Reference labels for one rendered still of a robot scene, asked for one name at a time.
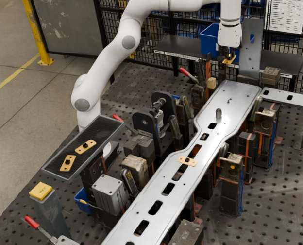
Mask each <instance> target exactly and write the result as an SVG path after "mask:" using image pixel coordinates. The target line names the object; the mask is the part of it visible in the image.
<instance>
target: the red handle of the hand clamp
mask: <svg viewBox="0 0 303 245"><path fill-rule="evenodd" d="M180 71H181V72H182V73H183V74H184V75H186V76H187V77H189V78H190V79H191V80H192V81H194V82H195V83H196V84H197V85H199V82H198V80H197V79H196V78H195V77H193V76H192V75H191V74H190V73H189V72H188V71H186V70H185V69H184V68H183V67H182V68H180Z"/></svg>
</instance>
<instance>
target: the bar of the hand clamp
mask: <svg viewBox="0 0 303 245"><path fill-rule="evenodd" d="M193 63H195V67H196V72H197V77H198V82H199V86H201V87H203V88H205V89H207V87H206V82H205V76H204V71H203V65H204V66H205V65H206V60H205V59H204V60H203V61H202V59H201V58H197V59H196V60H195V61H193ZM203 85H205V87H204V86H203Z"/></svg>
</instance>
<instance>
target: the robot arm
mask: <svg viewBox="0 0 303 245"><path fill-rule="evenodd" d="M210 3H221V15H220V17H219V19H220V20H221V23H220V24H219V32H218V42H217V44H218V45H220V46H221V47H222V48H223V50H224V56H225V59H227V57H228V56H229V49H228V47H232V50H231V52H230V60H232V59H233V58H234V56H235V50H237V49H240V48H242V47H243V45H242V29H241V24H240V16H241V0H130V1H129V3H128V5H127V7H126V9H125V10H124V12H123V14H122V17H121V20H120V23H119V28H118V33H117V35H116V37H115V38H114V40H113V41H112V42H111V43H110V44H109V45H108V46H106V47H105V48H104V49H103V51H102V52H101V53H100V55H99V56H98V58H97V59H96V61H95V62H94V64H93V66H92V67H91V69H90V71H89V72H88V74H83V75H81V76H80V77H79V78H78V79H77V81H76V83H75V86H74V89H73V92H72V96H71V103H72V106H73V107H74V108H75V109H76V110H77V120H78V126H79V131H80V132H81V131H82V130H83V129H84V128H85V127H86V126H87V125H88V124H90V123H91V122H92V121H93V120H94V119H95V118H96V117H97V116H98V115H100V114H101V113H100V95H101V93H102V92H103V90H104V88H105V86H106V84H107V82H108V80H109V79H110V77H111V76H112V74H113V73H114V71H115V70H116V69H117V67H118V66H119V65H120V63H121V62H122V61H123V60H124V59H126V58H127V57H129V56H130V55H131V54H132V53H133V52H134V51H135V50H136V48H137V47H138V45H139V43H140V38H141V27H142V25H143V22H144V20H145V19H146V18H147V16H148V15H149V14H150V12H151V11H179V12H195V11H198V10H200V8H201V7H202V6H203V5H206V4H210ZM110 151H111V144H110V143H108V144H107V145H106V146H105V147H104V148H103V158H104V157H106V156H107V155H108V154H109V153H110Z"/></svg>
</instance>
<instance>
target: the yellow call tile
mask: <svg viewBox="0 0 303 245"><path fill-rule="evenodd" d="M51 190H52V187H51V186H49V185H46V184H44V183H42V182H39V183H38V184H37V185H36V186H35V187H34V188H33V189H32V190H31V191H30V192H29V194H30V195H31V196H33V197H35V198H37V199H40V200H42V199H43V198H44V197H45V196H46V195H47V194H48V193H49V192H50V191H51Z"/></svg>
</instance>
